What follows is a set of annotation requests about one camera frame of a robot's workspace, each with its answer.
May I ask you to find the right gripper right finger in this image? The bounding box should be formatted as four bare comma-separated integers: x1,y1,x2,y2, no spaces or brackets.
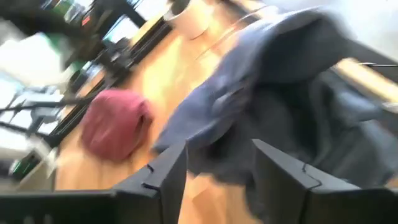
252,139,389,224

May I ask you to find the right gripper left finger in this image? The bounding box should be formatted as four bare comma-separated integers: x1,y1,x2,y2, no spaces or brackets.
111,141,188,224

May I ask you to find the red baseball cap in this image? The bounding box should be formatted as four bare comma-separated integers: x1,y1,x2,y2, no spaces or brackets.
80,88,154,163

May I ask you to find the dark grey-blue baseball cap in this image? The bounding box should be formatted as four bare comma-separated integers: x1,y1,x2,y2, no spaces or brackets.
152,7,398,224

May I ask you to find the clear plastic bin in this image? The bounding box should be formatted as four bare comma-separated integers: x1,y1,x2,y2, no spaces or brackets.
195,4,280,60

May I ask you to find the white cup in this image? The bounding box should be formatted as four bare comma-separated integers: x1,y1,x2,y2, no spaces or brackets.
163,0,215,40

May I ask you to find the black aluminium table frame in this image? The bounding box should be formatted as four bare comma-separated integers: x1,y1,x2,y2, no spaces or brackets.
46,18,174,149

